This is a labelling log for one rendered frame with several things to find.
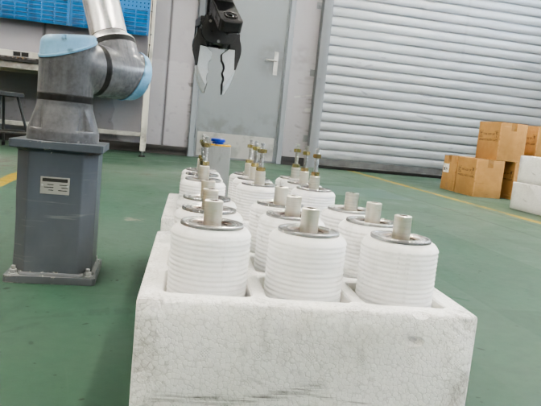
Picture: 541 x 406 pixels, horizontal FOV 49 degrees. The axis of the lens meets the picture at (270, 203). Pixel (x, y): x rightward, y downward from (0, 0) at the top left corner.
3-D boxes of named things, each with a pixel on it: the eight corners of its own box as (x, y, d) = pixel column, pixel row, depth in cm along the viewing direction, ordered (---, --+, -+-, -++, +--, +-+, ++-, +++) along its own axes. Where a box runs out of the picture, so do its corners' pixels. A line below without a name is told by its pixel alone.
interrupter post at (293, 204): (285, 219, 82) (287, 196, 82) (282, 217, 85) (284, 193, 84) (301, 221, 83) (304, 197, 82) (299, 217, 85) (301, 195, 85)
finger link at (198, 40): (209, 69, 120) (219, 27, 119) (211, 69, 118) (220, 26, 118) (187, 64, 118) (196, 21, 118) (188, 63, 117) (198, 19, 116)
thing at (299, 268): (259, 388, 69) (275, 237, 67) (251, 356, 78) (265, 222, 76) (339, 391, 70) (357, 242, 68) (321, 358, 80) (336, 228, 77)
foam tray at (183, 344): (125, 455, 65) (136, 297, 63) (149, 331, 103) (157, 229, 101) (457, 461, 70) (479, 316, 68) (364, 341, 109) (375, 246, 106)
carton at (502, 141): (522, 163, 465) (528, 124, 461) (496, 160, 459) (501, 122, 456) (500, 159, 494) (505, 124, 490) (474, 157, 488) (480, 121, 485)
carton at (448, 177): (470, 190, 524) (475, 157, 520) (485, 193, 501) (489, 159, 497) (439, 188, 518) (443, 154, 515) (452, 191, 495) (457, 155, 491)
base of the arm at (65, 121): (18, 138, 121) (21, 89, 119) (33, 136, 135) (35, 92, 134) (95, 145, 124) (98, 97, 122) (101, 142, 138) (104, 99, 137)
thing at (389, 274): (357, 391, 71) (375, 244, 68) (337, 359, 80) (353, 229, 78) (432, 394, 72) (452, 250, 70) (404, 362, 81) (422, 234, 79)
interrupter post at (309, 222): (300, 235, 71) (303, 209, 70) (296, 231, 73) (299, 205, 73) (320, 237, 71) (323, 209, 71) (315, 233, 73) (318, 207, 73)
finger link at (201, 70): (199, 93, 124) (208, 50, 123) (205, 93, 119) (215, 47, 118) (185, 89, 123) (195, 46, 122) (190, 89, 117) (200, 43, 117)
